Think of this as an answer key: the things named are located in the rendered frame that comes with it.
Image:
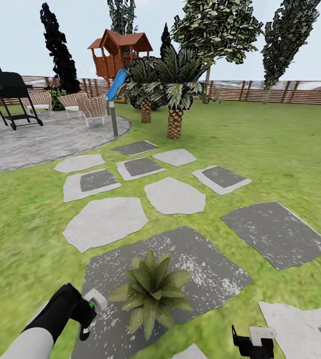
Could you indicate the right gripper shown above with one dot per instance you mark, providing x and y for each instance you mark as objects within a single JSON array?
[{"x": 247, "y": 349}]

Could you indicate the garden chair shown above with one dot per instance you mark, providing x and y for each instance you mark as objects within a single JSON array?
[
  {"x": 70, "y": 101},
  {"x": 40, "y": 100},
  {"x": 94, "y": 107}
]

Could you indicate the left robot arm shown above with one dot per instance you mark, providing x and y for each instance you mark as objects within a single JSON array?
[{"x": 37, "y": 339}]

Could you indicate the insectifuge atomizer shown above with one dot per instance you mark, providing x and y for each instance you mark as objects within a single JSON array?
[{"x": 82, "y": 335}]

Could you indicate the pot plant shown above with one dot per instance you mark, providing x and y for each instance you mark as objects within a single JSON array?
[{"x": 151, "y": 291}]

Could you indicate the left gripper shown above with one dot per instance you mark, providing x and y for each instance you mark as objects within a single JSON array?
[{"x": 86, "y": 315}]

